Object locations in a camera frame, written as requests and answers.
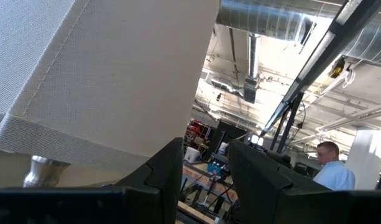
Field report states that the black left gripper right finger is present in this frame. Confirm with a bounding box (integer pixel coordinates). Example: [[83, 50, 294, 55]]
[[229, 139, 331, 224]]

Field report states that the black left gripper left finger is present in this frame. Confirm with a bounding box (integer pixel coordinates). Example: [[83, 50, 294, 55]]
[[115, 136, 184, 224]]

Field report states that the wooden background workbench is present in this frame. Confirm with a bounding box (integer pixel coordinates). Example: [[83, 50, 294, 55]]
[[180, 161, 239, 206]]

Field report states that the white plastic container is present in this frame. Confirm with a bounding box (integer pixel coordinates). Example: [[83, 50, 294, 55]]
[[183, 146, 202, 164]]

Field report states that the teal box on workbench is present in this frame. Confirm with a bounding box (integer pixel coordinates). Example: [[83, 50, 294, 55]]
[[207, 161, 223, 175]]

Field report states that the black background panel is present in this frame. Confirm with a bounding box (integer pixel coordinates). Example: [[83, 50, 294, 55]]
[[208, 120, 249, 161]]

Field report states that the red storage shelf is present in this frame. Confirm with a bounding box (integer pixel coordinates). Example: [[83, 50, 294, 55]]
[[185, 119, 209, 147]]

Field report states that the person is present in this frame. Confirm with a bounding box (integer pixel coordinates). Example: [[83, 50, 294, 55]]
[[313, 141, 356, 191]]

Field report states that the white shade silver table lamp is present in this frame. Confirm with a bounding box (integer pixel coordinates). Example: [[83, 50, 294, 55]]
[[0, 0, 221, 189]]

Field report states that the white ceiling pipe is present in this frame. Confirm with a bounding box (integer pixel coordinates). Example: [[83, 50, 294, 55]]
[[289, 102, 381, 144]]

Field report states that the yellow ceiling plug box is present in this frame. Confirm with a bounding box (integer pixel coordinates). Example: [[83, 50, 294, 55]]
[[329, 57, 346, 79]]

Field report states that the silver vertical duct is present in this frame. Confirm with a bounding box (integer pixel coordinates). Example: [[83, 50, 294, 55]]
[[242, 32, 262, 105]]

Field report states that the black aluminium rig frame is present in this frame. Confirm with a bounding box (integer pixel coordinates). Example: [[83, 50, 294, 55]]
[[260, 0, 381, 155]]

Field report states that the large silver ceiling duct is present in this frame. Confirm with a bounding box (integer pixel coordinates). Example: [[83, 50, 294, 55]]
[[215, 0, 381, 67]]

